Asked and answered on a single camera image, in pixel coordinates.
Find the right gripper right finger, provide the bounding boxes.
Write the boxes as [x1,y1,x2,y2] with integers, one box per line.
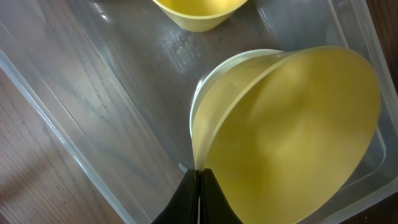
[199,169,242,224]

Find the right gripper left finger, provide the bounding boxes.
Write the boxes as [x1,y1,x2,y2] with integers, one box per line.
[152,169,199,224]

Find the white plastic bowl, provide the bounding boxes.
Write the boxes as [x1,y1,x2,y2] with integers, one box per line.
[188,49,284,131]

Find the yellow plastic bowl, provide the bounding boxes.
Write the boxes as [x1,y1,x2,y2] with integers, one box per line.
[191,46,381,223]

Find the yellow plastic cup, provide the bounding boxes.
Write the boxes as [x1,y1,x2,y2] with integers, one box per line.
[153,0,247,32]

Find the clear plastic storage container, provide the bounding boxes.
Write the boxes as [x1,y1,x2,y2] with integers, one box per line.
[1,0,397,223]

